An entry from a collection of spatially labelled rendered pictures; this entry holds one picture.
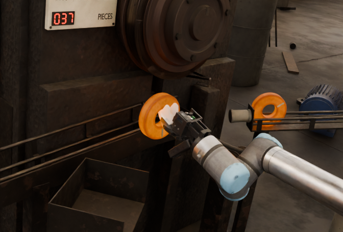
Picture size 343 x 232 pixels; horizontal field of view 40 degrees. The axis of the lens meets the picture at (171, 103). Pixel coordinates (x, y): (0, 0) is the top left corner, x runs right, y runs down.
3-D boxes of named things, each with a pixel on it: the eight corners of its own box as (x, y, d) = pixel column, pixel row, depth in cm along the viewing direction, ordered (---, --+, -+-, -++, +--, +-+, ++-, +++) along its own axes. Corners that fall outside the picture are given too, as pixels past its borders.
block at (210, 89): (181, 134, 207) (190, 83, 198) (194, 130, 212) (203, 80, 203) (199, 144, 200) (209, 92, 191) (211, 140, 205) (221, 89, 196)
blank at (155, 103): (138, 99, 149) (145, 102, 147) (174, 87, 158) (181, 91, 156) (138, 141, 155) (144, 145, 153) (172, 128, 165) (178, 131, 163)
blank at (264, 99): (260, 130, 214) (262, 133, 211) (244, 104, 207) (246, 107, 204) (289, 112, 212) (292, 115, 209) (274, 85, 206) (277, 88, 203)
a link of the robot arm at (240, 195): (260, 182, 152) (256, 169, 141) (236, 209, 150) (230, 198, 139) (238, 165, 156) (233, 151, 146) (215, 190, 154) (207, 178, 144)
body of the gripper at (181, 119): (191, 106, 150) (216, 130, 143) (182, 127, 154) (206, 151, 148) (174, 110, 144) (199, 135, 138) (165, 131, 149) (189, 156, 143)
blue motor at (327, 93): (291, 131, 370) (301, 91, 357) (305, 110, 418) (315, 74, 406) (330, 144, 359) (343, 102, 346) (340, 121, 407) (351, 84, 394)
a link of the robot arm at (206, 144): (216, 162, 147) (195, 170, 140) (206, 152, 149) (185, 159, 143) (227, 140, 142) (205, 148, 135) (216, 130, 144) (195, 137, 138)
